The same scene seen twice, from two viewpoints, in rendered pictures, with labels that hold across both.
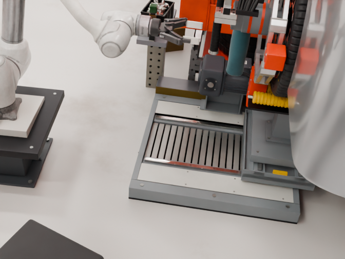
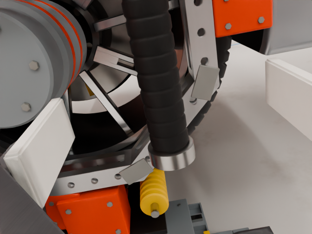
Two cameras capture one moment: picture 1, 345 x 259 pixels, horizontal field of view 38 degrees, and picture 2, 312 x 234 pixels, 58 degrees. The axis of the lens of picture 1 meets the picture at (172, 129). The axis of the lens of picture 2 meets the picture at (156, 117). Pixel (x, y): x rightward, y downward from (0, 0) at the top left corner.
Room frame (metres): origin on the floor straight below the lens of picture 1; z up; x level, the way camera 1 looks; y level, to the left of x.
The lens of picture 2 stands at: (1.93, 0.09, 0.90)
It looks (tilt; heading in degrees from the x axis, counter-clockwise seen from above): 24 degrees down; 267
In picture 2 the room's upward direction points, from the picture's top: 11 degrees counter-clockwise
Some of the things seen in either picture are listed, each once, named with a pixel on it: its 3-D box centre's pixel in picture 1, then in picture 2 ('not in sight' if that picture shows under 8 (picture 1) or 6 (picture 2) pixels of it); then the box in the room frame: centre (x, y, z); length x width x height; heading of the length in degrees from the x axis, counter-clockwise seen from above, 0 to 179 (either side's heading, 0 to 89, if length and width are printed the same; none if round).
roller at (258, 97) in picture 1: (279, 100); (152, 171); (1.93, -0.48, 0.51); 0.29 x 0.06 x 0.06; 86
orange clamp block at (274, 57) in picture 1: (274, 56); (235, 8); (1.74, -0.37, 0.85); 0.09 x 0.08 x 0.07; 176
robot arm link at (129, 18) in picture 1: (118, 24); not in sight; (1.92, 0.27, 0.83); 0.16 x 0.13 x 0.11; 85
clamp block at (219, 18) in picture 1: (226, 15); not in sight; (1.90, -0.17, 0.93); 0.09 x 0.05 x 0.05; 86
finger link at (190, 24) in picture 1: (194, 24); (48, 145); (1.98, -0.05, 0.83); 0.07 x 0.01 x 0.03; 85
